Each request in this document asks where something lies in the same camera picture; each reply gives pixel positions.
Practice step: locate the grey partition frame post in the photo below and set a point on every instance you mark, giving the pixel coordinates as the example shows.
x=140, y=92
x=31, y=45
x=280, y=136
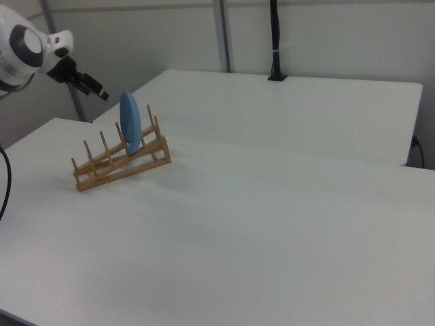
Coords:
x=222, y=34
x=64, y=68

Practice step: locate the white side table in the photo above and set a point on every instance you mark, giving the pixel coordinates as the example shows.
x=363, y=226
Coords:
x=272, y=112

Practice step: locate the black pole with white tie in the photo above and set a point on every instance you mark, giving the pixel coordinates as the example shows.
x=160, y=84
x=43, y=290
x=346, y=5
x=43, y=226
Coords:
x=276, y=40

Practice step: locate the blue round plate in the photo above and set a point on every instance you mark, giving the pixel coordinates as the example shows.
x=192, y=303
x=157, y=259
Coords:
x=130, y=122

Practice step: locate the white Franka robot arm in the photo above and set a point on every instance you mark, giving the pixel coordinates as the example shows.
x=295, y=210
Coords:
x=23, y=47

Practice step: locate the wooden plate rack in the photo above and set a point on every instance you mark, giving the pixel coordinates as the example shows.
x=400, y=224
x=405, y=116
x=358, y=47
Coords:
x=125, y=163

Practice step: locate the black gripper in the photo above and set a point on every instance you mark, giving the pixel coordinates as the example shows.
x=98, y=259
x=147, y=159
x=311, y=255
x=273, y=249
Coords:
x=63, y=69

